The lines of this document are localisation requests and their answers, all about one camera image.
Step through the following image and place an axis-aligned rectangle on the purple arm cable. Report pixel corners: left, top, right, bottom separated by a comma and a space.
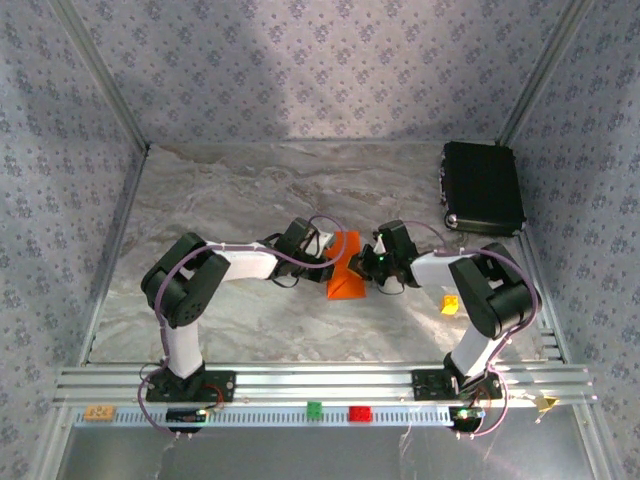
134, 214, 337, 441
399, 219, 544, 441

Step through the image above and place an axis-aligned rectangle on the black hard case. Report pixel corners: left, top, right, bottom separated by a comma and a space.
437, 140, 527, 239

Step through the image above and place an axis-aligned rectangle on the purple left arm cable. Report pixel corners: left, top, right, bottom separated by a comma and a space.
134, 214, 337, 441

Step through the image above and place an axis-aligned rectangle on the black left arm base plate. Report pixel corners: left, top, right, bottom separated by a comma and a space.
144, 369, 237, 404

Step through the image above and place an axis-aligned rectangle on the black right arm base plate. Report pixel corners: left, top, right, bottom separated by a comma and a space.
410, 368, 504, 401

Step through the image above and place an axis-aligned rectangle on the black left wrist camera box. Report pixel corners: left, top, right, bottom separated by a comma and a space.
276, 217, 335, 262

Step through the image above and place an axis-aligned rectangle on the aluminium frame post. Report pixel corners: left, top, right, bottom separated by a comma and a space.
497, 0, 596, 147
52, 0, 151, 150

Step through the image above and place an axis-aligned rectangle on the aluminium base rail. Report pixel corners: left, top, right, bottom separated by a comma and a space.
53, 364, 599, 407

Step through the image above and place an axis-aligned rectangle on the yellow folded paper piece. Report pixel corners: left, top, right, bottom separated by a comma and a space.
530, 394, 561, 416

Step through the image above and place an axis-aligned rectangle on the grey slotted cable duct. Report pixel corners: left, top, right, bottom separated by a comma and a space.
72, 405, 454, 429

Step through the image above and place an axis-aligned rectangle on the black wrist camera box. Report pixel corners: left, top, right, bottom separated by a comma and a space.
276, 217, 335, 262
372, 219, 420, 261

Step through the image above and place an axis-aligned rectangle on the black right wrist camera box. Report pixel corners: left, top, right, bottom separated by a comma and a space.
372, 219, 420, 261

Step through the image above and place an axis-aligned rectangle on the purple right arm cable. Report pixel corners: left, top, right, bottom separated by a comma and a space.
399, 219, 544, 441

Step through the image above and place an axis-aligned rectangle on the floral patterned backdrop cloth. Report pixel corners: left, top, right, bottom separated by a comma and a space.
0, 0, 640, 480

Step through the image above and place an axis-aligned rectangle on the orange paper sheet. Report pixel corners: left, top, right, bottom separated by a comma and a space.
325, 230, 368, 301

